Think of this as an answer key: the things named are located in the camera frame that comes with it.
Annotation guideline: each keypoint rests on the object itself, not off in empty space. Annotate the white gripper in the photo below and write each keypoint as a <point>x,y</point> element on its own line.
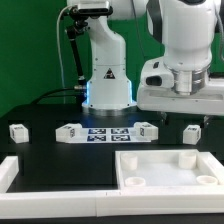
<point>207,101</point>

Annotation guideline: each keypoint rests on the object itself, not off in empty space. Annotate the white square table top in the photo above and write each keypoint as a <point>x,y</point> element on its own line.
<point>169,172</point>

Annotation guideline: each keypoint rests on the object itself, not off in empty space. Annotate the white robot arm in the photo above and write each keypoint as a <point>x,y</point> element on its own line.
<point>179,81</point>

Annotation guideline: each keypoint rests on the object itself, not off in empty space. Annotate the fiducial marker sheet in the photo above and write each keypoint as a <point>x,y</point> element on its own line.
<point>108,135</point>

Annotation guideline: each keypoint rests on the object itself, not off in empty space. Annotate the white U-shaped fence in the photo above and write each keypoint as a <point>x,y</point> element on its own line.
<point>95,202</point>

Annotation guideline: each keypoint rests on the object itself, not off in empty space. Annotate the black camera on mount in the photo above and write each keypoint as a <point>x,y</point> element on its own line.
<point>80,13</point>

